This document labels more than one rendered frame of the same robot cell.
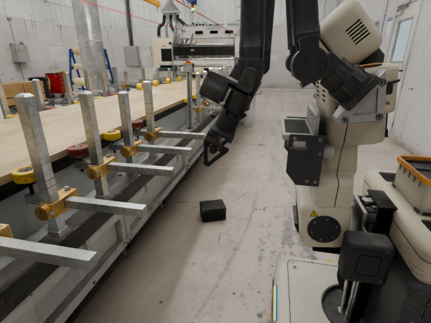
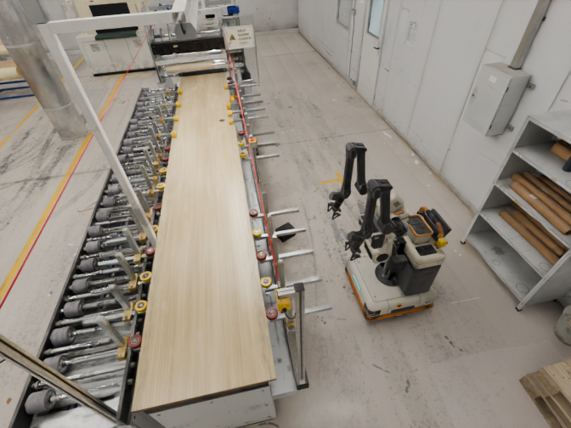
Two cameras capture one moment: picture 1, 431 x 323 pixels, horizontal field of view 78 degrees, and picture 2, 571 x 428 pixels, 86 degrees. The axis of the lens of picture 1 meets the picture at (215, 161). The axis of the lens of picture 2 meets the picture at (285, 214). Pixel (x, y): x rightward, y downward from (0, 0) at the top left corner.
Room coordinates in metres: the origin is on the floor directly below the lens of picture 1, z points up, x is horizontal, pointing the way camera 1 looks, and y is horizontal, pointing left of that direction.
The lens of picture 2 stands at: (-0.43, 0.93, 2.74)
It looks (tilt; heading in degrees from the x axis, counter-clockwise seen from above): 43 degrees down; 339
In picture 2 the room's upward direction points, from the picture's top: 3 degrees counter-clockwise
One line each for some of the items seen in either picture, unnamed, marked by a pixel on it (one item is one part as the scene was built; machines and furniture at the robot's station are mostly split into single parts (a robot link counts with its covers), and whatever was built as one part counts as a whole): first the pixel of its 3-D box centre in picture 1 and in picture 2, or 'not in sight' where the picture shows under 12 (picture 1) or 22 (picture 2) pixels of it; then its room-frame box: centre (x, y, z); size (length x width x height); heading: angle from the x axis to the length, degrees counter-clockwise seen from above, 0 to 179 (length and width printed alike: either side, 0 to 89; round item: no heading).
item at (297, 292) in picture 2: not in sight; (292, 341); (0.21, 0.68, 1.20); 0.15 x 0.12 x 1.00; 168
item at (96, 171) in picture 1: (101, 167); not in sight; (1.02, 0.47, 0.83); 0.14 x 0.06 x 0.05; 168
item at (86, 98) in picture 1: (95, 153); (276, 256); (0.99, 0.47, 0.90); 0.04 x 0.04 x 0.48; 78
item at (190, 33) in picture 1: (214, 74); (202, 66); (5.64, 0.02, 0.95); 1.65 x 0.70 x 1.90; 78
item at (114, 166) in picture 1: (123, 168); (286, 256); (1.01, 0.38, 0.83); 0.43 x 0.03 x 0.04; 78
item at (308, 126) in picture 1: (304, 140); (372, 227); (0.86, -0.30, 0.99); 0.28 x 0.16 x 0.22; 168
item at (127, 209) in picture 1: (84, 204); (293, 284); (0.77, 0.43, 0.80); 0.43 x 0.03 x 0.04; 78
